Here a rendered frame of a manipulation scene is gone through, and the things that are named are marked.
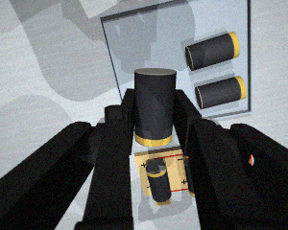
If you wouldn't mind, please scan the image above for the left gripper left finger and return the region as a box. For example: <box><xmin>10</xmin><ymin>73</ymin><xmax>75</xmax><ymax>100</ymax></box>
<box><xmin>0</xmin><ymin>88</ymin><xmax>135</xmax><ymax>230</ymax></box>

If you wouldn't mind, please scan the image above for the dark grey battery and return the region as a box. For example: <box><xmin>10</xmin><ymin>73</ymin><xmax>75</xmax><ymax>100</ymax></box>
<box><xmin>134</xmin><ymin>68</ymin><xmax>177</xmax><ymax>148</ymax></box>
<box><xmin>146</xmin><ymin>162</ymin><xmax>171</xmax><ymax>203</ymax></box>
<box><xmin>185</xmin><ymin>32</ymin><xmax>240</xmax><ymax>71</ymax></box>
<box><xmin>195</xmin><ymin>76</ymin><xmax>247</xmax><ymax>109</ymax></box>
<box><xmin>184</xmin><ymin>158</ymin><xmax>195</xmax><ymax>196</ymax></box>

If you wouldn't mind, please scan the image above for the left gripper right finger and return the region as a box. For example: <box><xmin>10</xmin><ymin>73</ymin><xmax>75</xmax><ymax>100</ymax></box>
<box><xmin>173</xmin><ymin>89</ymin><xmax>288</xmax><ymax>230</ymax></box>

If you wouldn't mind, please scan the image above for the tan battery holder board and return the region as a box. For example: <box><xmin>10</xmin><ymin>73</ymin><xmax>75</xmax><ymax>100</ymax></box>
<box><xmin>134</xmin><ymin>147</ymin><xmax>189</xmax><ymax>196</ymax></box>

